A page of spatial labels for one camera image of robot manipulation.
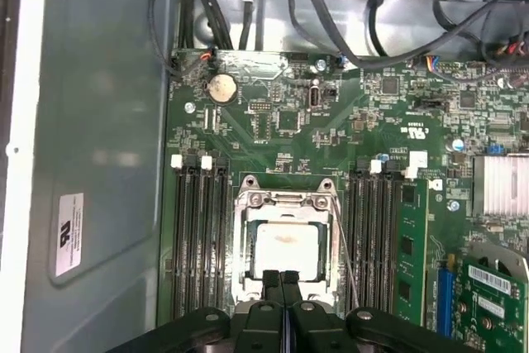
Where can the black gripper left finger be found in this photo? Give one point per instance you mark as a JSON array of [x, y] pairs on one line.
[[256, 328]]

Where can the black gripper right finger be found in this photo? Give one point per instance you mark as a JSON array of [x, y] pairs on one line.
[[314, 328]]

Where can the silver topped green CPU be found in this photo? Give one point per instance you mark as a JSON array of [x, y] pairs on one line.
[[285, 245]]

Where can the RAM slot with black clip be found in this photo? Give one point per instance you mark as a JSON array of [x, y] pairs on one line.
[[354, 245], [223, 245], [194, 245], [387, 245]]

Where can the blue expansion slot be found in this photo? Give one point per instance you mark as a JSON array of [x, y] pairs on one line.
[[445, 299]]

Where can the CPU socket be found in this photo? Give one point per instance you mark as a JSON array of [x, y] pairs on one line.
[[248, 182]]

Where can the green RAM stick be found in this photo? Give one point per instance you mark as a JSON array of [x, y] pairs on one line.
[[413, 245]]

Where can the black graphics card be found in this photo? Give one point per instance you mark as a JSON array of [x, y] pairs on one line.
[[492, 299]]

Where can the green motherboard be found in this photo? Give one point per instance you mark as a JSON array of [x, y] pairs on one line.
[[330, 121]]

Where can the white label sticker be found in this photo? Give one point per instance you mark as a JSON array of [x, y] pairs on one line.
[[69, 233]]

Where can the silver finned chipset heatsink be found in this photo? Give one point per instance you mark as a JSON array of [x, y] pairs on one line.
[[502, 183]]

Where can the round silver coin battery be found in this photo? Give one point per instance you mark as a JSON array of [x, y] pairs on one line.
[[222, 87]]

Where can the black and grey PC case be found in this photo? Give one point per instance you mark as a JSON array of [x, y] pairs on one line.
[[95, 121]]

